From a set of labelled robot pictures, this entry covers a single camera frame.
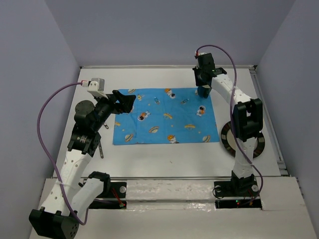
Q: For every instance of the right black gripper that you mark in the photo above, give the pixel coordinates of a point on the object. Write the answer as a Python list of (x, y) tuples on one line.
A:
[(199, 82)]

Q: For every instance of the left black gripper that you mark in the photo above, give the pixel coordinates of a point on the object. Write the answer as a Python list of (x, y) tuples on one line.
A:
[(125, 102)]

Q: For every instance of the teal cup cream inside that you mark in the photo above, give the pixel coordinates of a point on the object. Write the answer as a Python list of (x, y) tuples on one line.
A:
[(204, 91)]

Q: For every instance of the blue space-print cloth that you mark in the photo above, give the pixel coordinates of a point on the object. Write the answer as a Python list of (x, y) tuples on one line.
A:
[(166, 116)]

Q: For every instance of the black rimmed cream plate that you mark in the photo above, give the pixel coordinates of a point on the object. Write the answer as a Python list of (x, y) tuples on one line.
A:
[(228, 141)]

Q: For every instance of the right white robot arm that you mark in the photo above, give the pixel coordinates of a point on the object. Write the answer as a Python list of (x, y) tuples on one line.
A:
[(246, 113)]

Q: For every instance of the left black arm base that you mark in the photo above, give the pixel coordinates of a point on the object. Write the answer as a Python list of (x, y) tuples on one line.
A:
[(114, 199)]

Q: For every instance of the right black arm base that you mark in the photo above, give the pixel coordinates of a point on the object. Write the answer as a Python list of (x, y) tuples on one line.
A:
[(226, 197)]

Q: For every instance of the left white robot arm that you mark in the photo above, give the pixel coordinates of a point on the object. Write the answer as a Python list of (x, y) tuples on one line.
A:
[(67, 205)]

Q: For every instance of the silver knife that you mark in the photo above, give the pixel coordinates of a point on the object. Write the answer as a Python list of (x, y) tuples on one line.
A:
[(100, 150)]

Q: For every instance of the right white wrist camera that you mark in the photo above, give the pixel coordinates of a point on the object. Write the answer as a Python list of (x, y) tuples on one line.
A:
[(201, 60)]

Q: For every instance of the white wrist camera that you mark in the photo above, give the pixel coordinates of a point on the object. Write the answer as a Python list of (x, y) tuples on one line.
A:
[(201, 60), (95, 87)]

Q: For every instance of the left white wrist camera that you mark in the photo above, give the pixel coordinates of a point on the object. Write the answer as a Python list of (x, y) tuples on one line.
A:
[(95, 87)]

